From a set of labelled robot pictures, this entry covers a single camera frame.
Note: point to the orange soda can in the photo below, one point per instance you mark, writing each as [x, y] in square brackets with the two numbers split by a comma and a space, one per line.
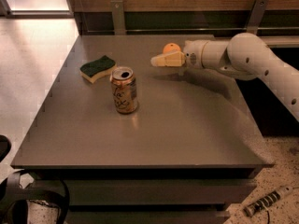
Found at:
[123, 85]

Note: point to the black chair base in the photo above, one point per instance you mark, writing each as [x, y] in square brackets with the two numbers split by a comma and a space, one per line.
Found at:
[14, 207]

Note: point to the green yellow sponge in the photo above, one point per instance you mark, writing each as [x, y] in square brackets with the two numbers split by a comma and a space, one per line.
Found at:
[94, 70]

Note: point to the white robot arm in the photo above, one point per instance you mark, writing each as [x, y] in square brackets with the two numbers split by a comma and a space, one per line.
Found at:
[245, 57]

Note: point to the white power strip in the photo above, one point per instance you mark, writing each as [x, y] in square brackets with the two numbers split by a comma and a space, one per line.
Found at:
[268, 200]

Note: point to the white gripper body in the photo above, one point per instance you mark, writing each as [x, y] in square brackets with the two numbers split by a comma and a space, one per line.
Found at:
[192, 54]

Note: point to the wooden back panel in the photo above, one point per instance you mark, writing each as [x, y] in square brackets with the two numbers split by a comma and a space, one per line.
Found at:
[217, 17]

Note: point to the orange fruit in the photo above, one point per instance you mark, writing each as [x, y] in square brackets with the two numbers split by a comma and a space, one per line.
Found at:
[171, 47]

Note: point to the left metal bracket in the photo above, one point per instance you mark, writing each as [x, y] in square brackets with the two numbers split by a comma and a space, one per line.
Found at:
[118, 17]

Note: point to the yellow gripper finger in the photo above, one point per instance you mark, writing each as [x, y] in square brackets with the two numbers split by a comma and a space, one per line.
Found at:
[173, 58]

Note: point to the metal bracket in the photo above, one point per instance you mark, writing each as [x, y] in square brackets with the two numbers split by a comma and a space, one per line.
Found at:
[118, 17]
[256, 16]

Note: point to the right metal bracket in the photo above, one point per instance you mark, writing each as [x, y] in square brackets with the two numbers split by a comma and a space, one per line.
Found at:
[256, 16]

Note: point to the grey table drawer unit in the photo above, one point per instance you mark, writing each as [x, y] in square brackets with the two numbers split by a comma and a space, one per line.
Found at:
[151, 196]

